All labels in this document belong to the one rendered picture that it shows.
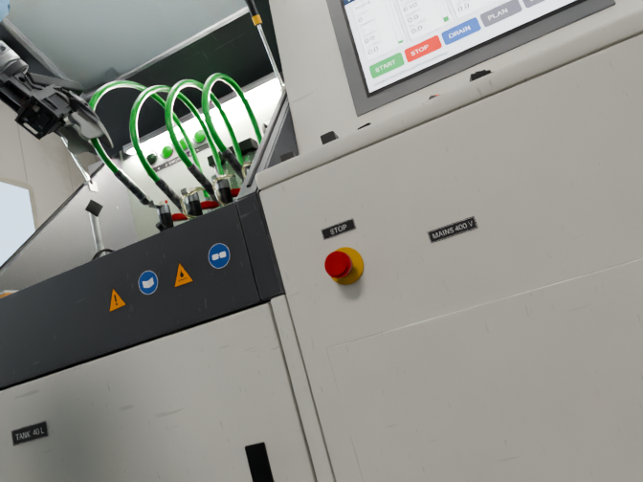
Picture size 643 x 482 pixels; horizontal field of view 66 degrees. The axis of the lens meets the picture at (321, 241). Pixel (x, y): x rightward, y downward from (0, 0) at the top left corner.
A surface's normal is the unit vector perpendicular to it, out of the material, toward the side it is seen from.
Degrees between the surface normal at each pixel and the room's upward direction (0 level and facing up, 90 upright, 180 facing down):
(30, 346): 90
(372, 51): 76
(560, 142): 90
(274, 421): 90
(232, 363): 90
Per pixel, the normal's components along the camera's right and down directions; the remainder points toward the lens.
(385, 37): -0.40, -0.32
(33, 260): 0.90, -0.32
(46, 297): -0.35, -0.10
